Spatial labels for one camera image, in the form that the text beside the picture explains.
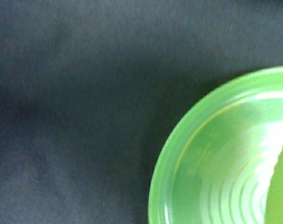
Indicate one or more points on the black tablecloth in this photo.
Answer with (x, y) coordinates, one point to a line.
(91, 89)

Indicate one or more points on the green plastic plate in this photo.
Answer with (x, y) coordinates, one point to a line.
(216, 165)

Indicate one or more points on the green plastic bowl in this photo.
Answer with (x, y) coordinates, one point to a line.
(274, 203)

